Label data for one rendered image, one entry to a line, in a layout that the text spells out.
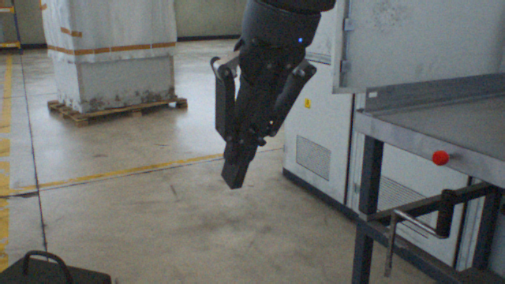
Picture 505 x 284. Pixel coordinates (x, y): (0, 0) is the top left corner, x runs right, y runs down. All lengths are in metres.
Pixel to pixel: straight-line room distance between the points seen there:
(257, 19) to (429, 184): 1.62
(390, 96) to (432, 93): 0.16
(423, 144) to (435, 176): 0.89
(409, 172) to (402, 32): 0.73
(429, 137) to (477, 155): 0.12
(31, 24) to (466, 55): 10.65
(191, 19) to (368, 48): 10.98
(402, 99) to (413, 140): 0.22
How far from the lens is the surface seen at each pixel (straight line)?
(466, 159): 1.00
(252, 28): 0.43
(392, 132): 1.12
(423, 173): 1.99
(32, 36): 11.61
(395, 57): 1.53
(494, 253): 1.90
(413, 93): 1.30
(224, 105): 0.46
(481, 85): 1.53
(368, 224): 1.29
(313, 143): 2.57
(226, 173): 0.55
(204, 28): 12.48
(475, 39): 1.67
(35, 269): 1.81
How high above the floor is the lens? 1.14
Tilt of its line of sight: 19 degrees down
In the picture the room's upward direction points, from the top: straight up
